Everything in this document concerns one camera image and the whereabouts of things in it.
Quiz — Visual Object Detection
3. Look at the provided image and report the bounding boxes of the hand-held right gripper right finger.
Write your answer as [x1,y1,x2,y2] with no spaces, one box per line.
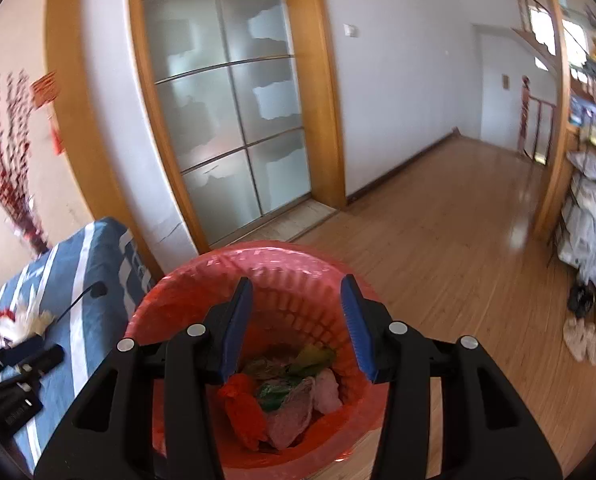
[340,274,564,480]

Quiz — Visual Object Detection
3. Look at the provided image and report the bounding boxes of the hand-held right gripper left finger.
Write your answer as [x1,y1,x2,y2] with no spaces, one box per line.
[34,276,255,480]

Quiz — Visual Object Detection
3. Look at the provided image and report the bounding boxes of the yellow green plastic bag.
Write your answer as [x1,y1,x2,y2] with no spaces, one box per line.
[243,345,336,378]

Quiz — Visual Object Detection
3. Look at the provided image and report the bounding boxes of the red lined trash basket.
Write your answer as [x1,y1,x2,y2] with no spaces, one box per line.
[125,241,394,471]

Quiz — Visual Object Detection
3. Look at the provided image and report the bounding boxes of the orange plastic bag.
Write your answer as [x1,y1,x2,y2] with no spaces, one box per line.
[217,374,269,451]

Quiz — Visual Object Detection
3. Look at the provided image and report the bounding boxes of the pink plastic bag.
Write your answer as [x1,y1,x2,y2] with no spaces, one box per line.
[267,377,319,451]

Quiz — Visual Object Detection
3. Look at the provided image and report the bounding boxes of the blue striped tablecloth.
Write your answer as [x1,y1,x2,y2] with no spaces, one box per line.
[0,217,154,476]

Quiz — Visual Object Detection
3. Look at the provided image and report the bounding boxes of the clear glass vase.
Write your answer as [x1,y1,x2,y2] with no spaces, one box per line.
[8,200,51,256]

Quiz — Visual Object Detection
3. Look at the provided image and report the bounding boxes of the red berry branches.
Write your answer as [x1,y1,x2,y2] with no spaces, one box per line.
[0,74,41,241]

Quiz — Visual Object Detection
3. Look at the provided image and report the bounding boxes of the frosted glass sliding door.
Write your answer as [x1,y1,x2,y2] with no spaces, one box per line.
[140,0,313,246]
[128,0,347,256]

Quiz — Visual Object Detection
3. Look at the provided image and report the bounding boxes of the black bag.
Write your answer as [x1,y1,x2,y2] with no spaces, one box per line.
[568,282,596,318]

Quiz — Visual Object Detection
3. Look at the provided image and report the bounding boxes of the white cloth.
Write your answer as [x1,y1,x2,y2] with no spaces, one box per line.
[563,317,596,366]

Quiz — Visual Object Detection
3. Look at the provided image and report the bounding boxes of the pile of white bags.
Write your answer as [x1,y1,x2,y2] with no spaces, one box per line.
[558,150,596,281]

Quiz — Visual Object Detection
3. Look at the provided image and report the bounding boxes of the red knot tassel ornament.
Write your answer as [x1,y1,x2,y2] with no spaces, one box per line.
[30,72,65,156]

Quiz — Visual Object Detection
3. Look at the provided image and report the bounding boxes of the wooden stair railing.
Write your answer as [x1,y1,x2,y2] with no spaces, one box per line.
[510,0,561,163]

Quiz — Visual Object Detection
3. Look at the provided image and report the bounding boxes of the metal shelf rack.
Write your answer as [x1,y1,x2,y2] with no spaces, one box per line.
[545,50,596,291]

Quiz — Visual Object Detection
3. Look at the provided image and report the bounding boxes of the black cable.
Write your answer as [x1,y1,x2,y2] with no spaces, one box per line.
[53,284,109,323]

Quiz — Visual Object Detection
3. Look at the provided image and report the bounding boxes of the wooden wall trim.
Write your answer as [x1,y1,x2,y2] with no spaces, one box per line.
[45,0,166,281]

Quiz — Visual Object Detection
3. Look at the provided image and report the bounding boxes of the wooden door frame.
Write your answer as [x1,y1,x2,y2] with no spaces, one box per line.
[535,0,579,241]

